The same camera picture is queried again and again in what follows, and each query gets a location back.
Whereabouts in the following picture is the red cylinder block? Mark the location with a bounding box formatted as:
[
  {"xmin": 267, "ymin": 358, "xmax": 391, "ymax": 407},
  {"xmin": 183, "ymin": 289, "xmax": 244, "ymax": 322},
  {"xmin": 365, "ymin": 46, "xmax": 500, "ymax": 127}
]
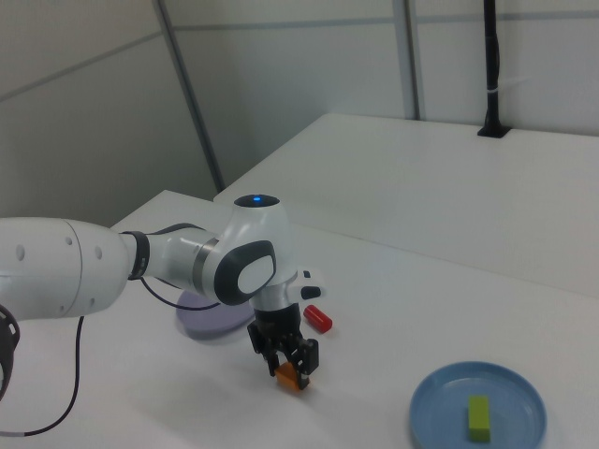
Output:
[{"xmin": 302, "ymin": 304, "xmax": 333, "ymax": 336}]

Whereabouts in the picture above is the purple plate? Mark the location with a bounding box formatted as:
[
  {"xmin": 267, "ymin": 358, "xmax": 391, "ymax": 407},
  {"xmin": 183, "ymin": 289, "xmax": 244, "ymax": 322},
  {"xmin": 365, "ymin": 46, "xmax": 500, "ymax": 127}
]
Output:
[{"xmin": 175, "ymin": 289, "xmax": 256, "ymax": 341}]

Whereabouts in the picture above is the green rectangular block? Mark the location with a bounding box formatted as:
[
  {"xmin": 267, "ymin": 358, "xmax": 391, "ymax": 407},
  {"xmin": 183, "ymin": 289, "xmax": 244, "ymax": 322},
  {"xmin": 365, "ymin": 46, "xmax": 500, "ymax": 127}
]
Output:
[{"xmin": 467, "ymin": 395, "xmax": 492, "ymax": 442}]

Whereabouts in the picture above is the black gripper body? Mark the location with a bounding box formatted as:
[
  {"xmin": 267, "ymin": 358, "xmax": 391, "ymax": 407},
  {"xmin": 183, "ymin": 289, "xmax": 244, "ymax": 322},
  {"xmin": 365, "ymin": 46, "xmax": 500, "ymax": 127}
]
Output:
[{"xmin": 247, "ymin": 303, "xmax": 313, "ymax": 357}]

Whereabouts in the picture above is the grey partition post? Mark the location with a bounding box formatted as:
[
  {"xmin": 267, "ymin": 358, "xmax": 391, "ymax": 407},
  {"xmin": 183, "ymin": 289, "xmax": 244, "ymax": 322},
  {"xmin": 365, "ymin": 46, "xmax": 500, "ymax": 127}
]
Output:
[
  {"xmin": 391, "ymin": 0, "xmax": 426, "ymax": 121},
  {"xmin": 152, "ymin": 0, "xmax": 225, "ymax": 194}
]

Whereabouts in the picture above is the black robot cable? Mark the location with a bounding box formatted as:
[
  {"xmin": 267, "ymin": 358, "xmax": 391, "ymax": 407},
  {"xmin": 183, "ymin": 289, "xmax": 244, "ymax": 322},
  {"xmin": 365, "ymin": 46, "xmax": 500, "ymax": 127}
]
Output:
[{"xmin": 0, "ymin": 275, "xmax": 224, "ymax": 437}]

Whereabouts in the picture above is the blue plate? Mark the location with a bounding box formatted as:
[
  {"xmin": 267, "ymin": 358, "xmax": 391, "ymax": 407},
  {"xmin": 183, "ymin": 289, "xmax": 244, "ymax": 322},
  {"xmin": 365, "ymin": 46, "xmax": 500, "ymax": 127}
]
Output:
[{"xmin": 409, "ymin": 360, "xmax": 548, "ymax": 449}]

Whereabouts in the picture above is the orange block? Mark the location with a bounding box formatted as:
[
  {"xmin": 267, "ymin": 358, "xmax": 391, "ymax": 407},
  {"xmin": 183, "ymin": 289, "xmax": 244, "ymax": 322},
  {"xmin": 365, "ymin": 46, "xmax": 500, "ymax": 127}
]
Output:
[{"xmin": 274, "ymin": 364, "xmax": 312, "ymax": 393}]

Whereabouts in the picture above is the white cable tie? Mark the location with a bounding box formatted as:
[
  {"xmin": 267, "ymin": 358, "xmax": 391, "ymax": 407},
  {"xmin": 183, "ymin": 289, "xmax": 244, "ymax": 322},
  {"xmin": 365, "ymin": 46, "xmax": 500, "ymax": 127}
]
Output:
[{"xmin": 485, "ymin": 77, "xmax": 533, "ymax": 96}]

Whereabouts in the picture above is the black pole with base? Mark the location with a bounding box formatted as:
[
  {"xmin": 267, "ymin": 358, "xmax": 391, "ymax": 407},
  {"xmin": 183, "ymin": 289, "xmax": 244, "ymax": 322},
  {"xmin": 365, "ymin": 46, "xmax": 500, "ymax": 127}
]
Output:
[{"xmin": 476, "ymin": 0, "xmax": 511, "ymax": 139}]

